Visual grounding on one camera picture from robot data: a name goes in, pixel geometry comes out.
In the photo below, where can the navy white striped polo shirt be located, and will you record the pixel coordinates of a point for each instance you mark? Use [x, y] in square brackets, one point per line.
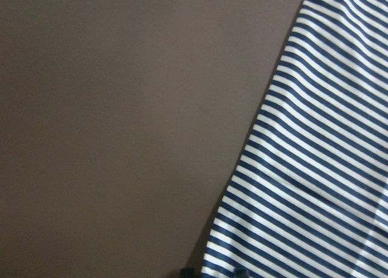
[308, 197]

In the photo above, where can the brown table mat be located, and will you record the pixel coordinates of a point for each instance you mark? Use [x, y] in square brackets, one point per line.
[121, 124]

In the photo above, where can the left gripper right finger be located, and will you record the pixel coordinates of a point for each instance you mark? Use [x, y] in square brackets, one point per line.
[240, 273]

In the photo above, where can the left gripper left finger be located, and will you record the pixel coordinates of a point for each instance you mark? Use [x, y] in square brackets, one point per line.
[187, 273]

